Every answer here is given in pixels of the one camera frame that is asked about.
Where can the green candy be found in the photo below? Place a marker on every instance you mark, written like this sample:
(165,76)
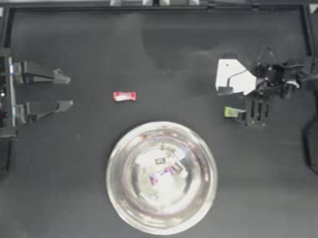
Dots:
(229,112)

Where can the red candy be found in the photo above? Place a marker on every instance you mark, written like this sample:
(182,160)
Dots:
(125,96)

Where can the white twist-wrapped candy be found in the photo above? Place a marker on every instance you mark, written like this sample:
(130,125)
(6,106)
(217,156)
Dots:
(161,160)
(179,169)

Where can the purple candy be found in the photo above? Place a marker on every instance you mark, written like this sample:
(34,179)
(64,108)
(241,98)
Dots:
(159,176)

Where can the steel bowl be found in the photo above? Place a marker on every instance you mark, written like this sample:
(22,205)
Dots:
(162,217)

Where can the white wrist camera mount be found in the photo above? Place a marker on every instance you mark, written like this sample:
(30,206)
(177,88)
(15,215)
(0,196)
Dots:
(226,66)

